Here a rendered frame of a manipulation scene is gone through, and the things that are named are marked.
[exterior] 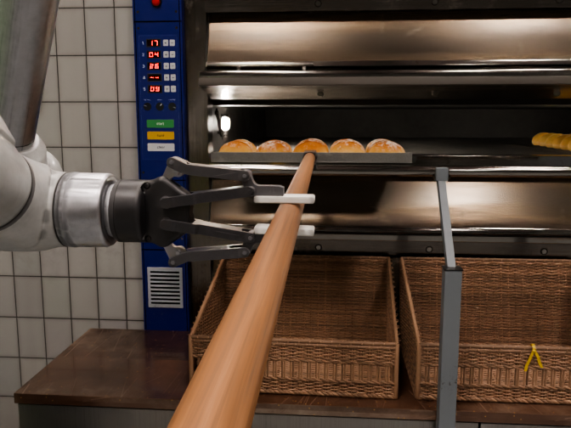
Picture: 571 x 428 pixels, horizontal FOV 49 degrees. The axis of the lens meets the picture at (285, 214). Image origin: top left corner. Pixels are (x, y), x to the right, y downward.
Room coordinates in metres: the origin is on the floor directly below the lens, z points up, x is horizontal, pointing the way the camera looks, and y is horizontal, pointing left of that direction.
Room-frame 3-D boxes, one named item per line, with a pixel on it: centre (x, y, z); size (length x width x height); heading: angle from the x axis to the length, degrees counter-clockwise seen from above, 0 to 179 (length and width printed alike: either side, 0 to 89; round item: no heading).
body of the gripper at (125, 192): (0.74, 0.16, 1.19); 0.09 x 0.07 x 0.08; 86
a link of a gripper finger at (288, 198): (0.73, 0.00, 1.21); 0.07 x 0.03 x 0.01; 86
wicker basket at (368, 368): (1.79, -0.04, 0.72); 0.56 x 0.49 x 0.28; 84
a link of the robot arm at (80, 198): (0.75, 0.23, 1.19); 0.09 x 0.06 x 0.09; 176
